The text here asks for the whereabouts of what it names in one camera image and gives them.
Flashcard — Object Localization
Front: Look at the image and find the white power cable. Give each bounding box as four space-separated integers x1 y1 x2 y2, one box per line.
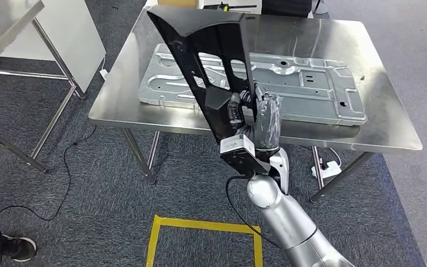
328 147 343 167

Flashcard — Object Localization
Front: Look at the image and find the stainless steel table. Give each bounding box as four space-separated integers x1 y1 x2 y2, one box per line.
0 0 86 174
88 5 424 204

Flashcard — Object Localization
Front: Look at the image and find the black remote controller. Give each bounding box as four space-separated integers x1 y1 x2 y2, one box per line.
203 2 257 12

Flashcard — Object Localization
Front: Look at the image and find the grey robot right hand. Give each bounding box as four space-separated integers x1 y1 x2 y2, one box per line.
227 83 282 152

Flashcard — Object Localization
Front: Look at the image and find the person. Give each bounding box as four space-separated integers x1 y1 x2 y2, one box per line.
0 225 37 263

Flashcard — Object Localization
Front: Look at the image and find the grey stamped metal panel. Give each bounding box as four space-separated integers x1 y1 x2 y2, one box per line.
138 43 368 127

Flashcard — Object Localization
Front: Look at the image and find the black floor cable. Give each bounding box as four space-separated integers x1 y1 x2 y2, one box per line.
0 125 97 222

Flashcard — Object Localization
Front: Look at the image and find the black camera bracket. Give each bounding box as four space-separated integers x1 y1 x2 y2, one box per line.
220 147 273 177

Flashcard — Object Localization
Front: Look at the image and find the black plastic plate frame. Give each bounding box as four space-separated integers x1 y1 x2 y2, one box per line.
146 5 259 146

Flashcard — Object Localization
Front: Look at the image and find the thin black stand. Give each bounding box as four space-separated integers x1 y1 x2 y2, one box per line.
312 0 329 14

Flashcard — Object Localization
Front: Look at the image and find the black camera cable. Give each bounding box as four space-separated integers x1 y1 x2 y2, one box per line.
225 175 281 249

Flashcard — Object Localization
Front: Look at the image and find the white board panel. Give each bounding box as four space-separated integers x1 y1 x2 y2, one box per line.
0 0 107 93

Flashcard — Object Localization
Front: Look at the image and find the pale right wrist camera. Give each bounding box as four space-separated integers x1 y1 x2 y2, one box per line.
220 134 256 156

